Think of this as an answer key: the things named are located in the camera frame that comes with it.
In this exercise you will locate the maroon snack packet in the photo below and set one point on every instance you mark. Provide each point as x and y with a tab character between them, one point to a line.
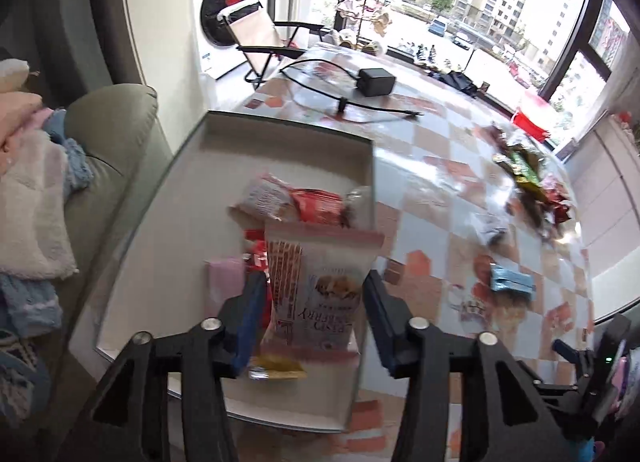
492	135

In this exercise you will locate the white washing machine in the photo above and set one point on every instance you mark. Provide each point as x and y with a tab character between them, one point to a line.
225	2

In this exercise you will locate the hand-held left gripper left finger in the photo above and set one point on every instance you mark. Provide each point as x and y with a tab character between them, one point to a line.
250	322

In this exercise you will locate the dark cloth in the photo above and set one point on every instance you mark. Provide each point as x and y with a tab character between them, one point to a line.
457	81

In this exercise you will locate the whitish snack packet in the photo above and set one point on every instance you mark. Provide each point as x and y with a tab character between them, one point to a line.
260	197

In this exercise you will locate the golden green snack packet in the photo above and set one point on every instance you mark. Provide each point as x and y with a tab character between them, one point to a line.
502	160

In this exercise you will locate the red plastic basin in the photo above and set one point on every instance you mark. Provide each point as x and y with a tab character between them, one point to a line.
532	120

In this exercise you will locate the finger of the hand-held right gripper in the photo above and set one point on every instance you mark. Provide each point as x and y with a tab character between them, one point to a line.
566	351

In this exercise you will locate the beige plush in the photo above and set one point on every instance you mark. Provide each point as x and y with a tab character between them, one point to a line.
12	75

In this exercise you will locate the grey green sofa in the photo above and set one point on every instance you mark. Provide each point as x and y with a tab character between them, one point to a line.
115	142

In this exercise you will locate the clear packet with dark snack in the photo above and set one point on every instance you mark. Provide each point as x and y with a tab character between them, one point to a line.
487	229

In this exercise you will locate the yellow snack packet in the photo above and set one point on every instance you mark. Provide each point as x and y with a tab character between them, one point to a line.
275	368

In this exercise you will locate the white cardboard box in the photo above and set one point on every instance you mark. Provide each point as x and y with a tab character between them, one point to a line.
165	222

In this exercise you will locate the folding chair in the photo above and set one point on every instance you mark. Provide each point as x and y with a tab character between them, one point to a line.
255	32

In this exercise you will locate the small pink packet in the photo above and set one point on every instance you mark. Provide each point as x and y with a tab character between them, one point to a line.
225	282

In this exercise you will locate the white fleece blanket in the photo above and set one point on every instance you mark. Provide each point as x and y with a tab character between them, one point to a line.
30	212

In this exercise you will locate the dark red snack packet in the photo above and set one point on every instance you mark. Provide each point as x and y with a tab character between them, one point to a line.
552	189
560	212

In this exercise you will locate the white cabinet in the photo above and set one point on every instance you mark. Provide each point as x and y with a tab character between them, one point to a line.
610	182

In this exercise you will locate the blue patterned cloth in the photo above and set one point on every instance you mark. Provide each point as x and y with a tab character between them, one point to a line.
20	377

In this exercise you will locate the small blue snack packet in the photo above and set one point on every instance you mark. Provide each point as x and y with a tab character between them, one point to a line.
510	282

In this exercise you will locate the yellow snack box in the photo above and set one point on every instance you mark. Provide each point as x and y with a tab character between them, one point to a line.
531	188

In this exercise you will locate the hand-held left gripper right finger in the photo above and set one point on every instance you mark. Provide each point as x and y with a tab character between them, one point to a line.
380	322

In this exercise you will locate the mop pole with red clip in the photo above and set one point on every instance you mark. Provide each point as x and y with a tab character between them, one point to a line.
292	7

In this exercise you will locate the small clear snack packet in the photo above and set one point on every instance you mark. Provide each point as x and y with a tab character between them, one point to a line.
357	202

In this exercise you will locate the pink blanket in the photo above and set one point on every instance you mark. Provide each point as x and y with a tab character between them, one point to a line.
20	117

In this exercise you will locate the clothes stand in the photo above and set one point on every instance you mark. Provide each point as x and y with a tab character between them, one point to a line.
350	7

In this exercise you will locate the black power adapter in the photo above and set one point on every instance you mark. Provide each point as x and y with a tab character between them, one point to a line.
375	82

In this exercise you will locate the pink printed snack packet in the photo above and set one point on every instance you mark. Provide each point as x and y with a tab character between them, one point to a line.
320	292

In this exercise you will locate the red textured snack packet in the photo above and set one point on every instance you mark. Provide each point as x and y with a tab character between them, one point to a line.
317	207

